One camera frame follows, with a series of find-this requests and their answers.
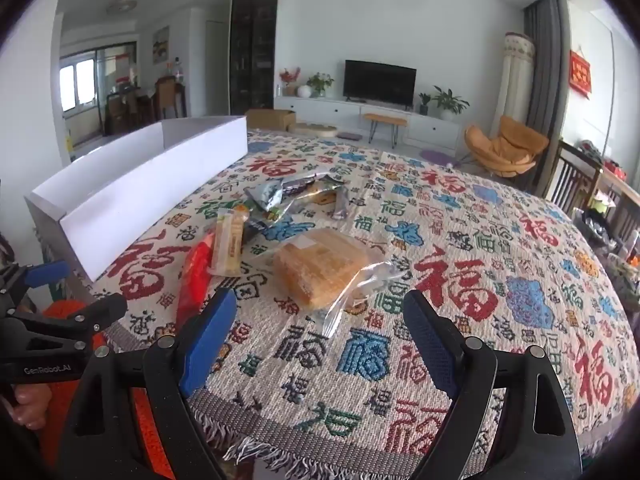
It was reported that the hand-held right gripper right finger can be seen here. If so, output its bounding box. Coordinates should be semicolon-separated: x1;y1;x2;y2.
402;289;583;480

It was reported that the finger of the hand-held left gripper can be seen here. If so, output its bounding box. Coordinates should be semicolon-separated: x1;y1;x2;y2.
0;292;128;357
0;261;71;311

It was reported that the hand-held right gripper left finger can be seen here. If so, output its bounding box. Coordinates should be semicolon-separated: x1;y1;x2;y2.
57;287;238;480

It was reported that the red snack packet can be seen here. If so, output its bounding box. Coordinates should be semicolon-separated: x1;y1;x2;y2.
176;232;217;327

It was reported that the yellow wafer packet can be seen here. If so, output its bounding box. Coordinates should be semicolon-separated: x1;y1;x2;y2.
209;207;249;277

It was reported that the bread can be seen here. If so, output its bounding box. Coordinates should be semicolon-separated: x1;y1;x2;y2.
260;227;401;341

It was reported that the white cardboard box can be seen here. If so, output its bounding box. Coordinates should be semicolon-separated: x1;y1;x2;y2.
25;116;249;306

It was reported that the grey foil snack packet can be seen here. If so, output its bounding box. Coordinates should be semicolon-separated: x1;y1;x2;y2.
246;179;292;212

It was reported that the person's left hand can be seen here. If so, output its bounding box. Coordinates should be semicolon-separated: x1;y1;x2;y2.
10;382;53;429

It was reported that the printed woven blanket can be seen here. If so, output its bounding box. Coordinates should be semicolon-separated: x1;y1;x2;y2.
85;127;640;480

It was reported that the wooden dining table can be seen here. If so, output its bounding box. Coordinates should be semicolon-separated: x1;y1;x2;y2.
106;87;156;134

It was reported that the balcony window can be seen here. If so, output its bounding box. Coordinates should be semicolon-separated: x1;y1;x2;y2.
59;57;96;114

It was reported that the orange lounge chair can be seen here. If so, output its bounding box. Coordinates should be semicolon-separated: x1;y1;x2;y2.
464;115;550;179

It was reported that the white television cabinet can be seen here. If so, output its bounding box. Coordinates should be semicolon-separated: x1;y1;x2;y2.
281;95;464;152

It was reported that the dark wooden slatted chair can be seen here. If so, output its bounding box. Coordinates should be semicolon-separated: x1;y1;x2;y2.
544;139;604;212

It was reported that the wooden bench with metal legs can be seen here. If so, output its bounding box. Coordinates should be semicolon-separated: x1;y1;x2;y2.
363;113;409;149

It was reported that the brown cardboard box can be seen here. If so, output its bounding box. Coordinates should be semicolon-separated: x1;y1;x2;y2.
244;108;297;132

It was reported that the cluttered wooden table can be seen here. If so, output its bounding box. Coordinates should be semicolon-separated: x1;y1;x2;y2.
575;140;640;273

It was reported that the round beige floor cushion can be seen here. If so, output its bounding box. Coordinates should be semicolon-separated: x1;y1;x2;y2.
289;122;339;137

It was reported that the large green potted plant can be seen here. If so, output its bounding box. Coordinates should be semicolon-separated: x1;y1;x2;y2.
432;85;471;121

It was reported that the black television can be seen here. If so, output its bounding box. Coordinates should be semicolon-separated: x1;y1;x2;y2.
344;59;417;107

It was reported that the covered standing air conditioner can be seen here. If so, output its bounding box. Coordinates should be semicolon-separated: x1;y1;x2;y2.
502;32;536;137

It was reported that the red flower arrangement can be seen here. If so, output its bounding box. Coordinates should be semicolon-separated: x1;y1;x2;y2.
278;67;301;97

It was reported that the flowering potted plant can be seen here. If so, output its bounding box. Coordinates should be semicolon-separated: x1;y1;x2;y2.
306;72;335;99

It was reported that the grey curtain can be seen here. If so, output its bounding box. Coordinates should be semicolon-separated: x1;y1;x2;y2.
522;0;571;196

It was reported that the dark glass cabinet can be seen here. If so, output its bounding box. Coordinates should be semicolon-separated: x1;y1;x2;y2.
229;0;280;116

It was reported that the framed wall picture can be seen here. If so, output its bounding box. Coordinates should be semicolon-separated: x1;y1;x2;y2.
152;25;171;65

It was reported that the red wall hanging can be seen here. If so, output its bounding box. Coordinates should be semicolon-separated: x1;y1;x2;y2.
569;49;593;99

